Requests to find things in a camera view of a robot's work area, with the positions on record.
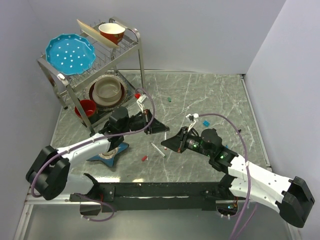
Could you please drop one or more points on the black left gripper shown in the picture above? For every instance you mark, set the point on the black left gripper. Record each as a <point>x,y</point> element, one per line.
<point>155,126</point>

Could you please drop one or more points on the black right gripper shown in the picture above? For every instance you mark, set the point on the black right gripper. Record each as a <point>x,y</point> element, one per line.
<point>178,143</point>

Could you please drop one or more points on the white marker with red tip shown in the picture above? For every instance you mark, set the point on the white marker with red tip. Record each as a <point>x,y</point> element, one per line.
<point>164,139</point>

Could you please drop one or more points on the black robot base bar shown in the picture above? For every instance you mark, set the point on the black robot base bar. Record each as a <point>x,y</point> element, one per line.
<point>133,196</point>

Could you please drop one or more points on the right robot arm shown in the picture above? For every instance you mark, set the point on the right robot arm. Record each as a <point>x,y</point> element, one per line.
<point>290,197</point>

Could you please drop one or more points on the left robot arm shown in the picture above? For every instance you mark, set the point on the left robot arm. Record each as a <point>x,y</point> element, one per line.
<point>50,176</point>

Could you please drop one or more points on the blue pen cap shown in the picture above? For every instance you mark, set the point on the blue pen cap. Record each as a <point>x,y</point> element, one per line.
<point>206,123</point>

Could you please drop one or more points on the white marker with green tip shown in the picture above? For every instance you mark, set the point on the white marker with green tip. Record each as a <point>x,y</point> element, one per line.
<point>158,150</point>

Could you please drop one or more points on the small glass bowl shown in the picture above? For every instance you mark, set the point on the small glass bowl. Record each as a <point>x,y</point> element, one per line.
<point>110,154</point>

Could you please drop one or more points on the blue star shaped dish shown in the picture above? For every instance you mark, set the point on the blue star shaped dish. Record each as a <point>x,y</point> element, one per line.
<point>109,162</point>

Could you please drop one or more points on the beige bowl on rack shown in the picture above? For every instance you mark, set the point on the beige bowl on rack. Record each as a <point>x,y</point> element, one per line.
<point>107,88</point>

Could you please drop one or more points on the red cup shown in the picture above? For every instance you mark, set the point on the red cup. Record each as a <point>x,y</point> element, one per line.
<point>89,107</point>

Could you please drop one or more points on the metal dish rack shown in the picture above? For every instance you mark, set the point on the metal dish rack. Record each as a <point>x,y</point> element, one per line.
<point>68,88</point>

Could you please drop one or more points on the red and white bowl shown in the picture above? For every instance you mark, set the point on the red and white bowl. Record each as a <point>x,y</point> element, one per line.
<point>112,31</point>

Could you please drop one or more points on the beige rectangular plate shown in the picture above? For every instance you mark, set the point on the beige rectangular plate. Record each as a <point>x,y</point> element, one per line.
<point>96,35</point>

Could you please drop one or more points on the blue polka dot plate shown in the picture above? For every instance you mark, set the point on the blue polka dot plate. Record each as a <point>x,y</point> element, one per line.
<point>70,54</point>

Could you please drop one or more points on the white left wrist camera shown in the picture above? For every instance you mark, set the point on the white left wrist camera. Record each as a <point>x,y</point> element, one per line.
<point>140,99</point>

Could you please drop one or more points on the aluminium rail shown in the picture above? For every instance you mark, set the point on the aluminium rail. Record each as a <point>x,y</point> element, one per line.
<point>62,199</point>

